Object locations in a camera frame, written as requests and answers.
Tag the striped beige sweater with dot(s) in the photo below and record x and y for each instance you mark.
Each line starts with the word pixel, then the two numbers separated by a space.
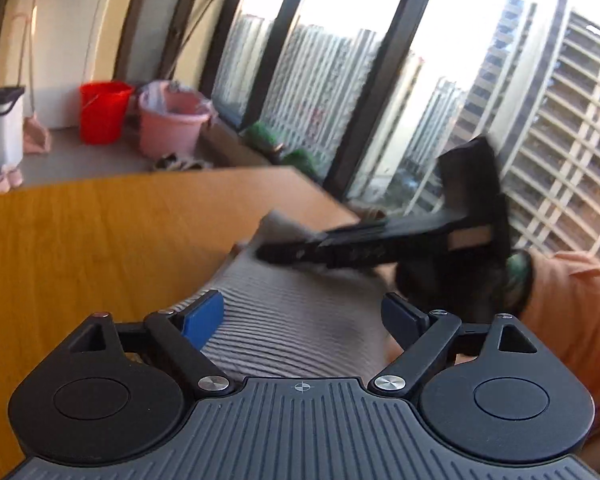
pixel 290 310

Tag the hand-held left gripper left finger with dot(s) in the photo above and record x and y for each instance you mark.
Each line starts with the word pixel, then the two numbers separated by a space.
pixel 202 317

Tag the pink broom with dustpan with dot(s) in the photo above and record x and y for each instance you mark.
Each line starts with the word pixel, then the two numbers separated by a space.
pixel 35 132

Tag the small potted green plant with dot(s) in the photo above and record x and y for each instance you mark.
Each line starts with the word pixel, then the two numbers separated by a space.
pixel 261 136
pixel 301 162

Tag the white trash bin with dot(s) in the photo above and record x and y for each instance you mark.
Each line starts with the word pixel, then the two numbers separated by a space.
pixel 4 130

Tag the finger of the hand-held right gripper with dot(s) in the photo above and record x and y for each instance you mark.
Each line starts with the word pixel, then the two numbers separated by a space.
pixel 330 255
pixel 390 230

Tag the frosted glass door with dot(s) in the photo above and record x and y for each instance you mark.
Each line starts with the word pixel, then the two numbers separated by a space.
pixel 157 20

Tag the red plastic bucket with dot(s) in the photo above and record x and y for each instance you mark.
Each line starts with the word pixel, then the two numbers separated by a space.
pixel 102 112

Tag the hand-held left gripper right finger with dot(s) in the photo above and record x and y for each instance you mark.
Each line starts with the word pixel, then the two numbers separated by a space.
pixel 402 315

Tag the person's orange clothing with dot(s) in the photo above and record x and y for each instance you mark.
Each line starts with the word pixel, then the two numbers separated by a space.
pixel 572 325

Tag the pair of pink slippers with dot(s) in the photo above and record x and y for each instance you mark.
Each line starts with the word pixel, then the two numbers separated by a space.
pixel 2 182

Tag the leaning mop poles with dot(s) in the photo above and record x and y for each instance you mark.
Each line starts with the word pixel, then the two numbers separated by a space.
pixel 200 15

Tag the dark window frame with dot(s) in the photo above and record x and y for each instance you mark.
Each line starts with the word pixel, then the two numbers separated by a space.
pixel 415 15

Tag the pink plastic bucket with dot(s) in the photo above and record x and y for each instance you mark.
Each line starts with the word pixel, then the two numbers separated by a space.
pixel 167 125

